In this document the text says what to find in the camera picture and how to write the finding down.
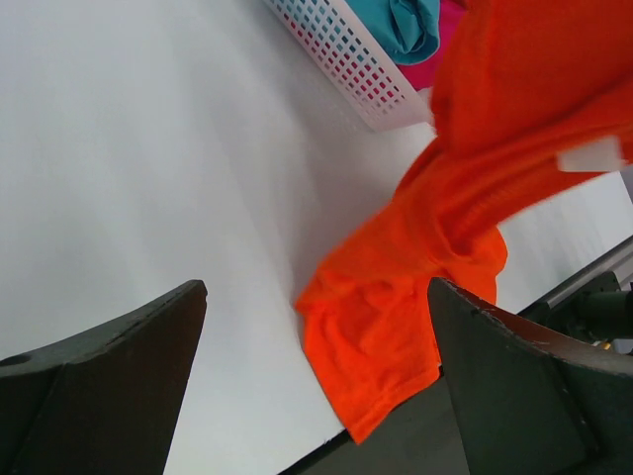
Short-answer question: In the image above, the teal t shirt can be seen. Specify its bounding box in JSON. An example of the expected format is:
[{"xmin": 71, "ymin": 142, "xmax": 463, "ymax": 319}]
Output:
[{"xmin": 347, "ymin": 0, "xmax": 440, "ymax": 65}]

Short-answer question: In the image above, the aluminium frame rail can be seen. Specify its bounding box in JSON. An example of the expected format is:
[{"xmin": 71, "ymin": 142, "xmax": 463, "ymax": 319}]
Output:
[{"xmin": 516, "ymin": 237, "xmax": 633, "ymax": 355}]

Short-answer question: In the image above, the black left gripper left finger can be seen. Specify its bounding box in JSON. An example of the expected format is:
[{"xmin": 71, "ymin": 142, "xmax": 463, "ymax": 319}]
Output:
[{"xmin": 1, "ymin": 280, "xmax": 207, "ymax": 474}]

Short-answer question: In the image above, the pink t shirt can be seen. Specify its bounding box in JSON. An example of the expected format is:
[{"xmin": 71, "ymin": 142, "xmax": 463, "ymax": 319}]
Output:
[{"xmin": 398, "ymin": 0, "xmax": 467, "ymax": 91}]

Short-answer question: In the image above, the orange t shirt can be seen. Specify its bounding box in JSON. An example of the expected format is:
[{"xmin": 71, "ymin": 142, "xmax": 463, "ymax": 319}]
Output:
[{"xmin": 296, "ymin": 1, "xmax": 632, "ymax": 442}]

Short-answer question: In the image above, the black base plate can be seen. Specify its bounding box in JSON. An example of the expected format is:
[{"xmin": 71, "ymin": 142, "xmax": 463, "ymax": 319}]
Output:
[{"xmin": 281, "ymin": 378, "xmax": 469, "ymax": 475}]

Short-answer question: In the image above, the white plastic mesh basket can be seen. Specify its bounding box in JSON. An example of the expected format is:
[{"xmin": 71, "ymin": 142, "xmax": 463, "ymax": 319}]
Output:
[{"xmin": 265, "ymin": 0, "xmax": 433, "ymax": 132}]

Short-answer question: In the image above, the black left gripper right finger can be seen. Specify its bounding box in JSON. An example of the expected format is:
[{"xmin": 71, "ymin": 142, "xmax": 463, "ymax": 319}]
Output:
[{"xmin": 428, "ymin": 278, "xmax": 632, "ymax": 474}]

